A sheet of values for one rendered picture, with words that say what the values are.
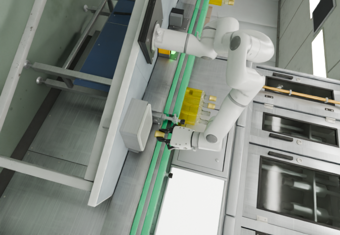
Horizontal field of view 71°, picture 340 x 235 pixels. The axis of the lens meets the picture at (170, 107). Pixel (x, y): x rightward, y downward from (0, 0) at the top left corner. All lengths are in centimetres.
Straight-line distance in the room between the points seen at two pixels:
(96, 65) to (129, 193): 77
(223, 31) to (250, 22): 598
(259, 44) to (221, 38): 20
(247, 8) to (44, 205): 684
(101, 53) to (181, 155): 80
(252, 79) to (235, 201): 81
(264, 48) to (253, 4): 672
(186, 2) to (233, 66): 108
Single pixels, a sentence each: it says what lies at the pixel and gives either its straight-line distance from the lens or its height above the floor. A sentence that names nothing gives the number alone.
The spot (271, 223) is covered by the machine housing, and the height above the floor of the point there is 160.
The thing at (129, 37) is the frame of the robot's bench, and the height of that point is 68.
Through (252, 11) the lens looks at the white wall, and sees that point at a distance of 739.
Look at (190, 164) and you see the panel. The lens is 146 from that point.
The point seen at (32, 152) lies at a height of 14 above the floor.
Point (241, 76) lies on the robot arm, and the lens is 84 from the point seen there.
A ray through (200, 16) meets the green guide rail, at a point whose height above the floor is 94.
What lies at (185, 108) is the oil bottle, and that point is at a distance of 142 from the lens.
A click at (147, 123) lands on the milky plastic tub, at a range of 127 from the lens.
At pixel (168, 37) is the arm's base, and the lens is 115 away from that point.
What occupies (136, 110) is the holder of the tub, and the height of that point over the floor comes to 79.
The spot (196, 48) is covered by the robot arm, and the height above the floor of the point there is 99.
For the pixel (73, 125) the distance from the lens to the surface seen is 168.
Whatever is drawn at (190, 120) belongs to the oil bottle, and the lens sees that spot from 140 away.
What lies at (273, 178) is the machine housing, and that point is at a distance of 162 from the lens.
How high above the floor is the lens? 104
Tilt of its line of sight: 6 degrees down
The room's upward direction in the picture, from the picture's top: 103 degrees clockwise
